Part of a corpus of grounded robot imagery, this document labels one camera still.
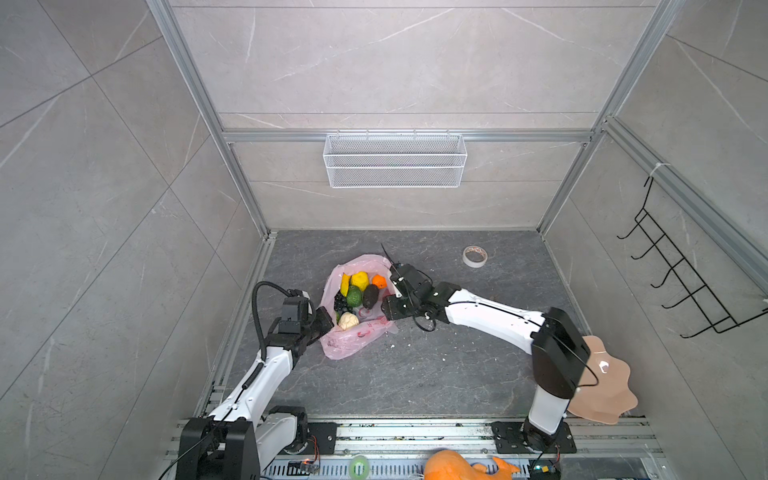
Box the beige bumpy fruit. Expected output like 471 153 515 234
337 312 360 331

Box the pink plastic bag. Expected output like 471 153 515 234
320 254 398 360

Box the beige flower-shaped plate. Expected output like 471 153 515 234
568 336 638 425

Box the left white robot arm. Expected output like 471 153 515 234
161 290 333 479

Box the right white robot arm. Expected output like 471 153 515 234
382 263 591 452

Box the orange tangerine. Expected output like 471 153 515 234
371 275 387 290

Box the dark purple grape bunch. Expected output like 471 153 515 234
333 291 351 319

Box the dark avocado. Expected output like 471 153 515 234
361 284 380 310

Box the yellow lemon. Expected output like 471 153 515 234
350 271 370 292

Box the yellow green banana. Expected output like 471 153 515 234
340 274 351 297

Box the green bumpy fruit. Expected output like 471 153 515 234
346 285 364 309

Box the white tape roll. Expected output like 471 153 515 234
462 245 489 269

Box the green tape roll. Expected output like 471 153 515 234
348 455 371 480

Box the orange plush toy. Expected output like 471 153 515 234
423 450 521 480

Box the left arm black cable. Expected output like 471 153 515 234
250 280 295 361

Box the white wire mesh basket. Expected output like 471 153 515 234
323 133 468 189

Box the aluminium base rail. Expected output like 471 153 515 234
167 417 667 480

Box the black wire hook rack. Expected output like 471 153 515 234
616 176 767 339

